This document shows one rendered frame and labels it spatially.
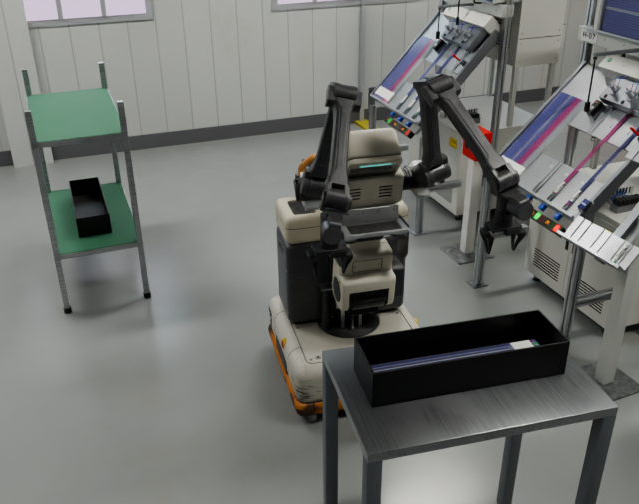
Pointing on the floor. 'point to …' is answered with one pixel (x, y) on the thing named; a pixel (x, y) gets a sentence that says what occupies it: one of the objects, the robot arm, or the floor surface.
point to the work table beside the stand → (462, 423)
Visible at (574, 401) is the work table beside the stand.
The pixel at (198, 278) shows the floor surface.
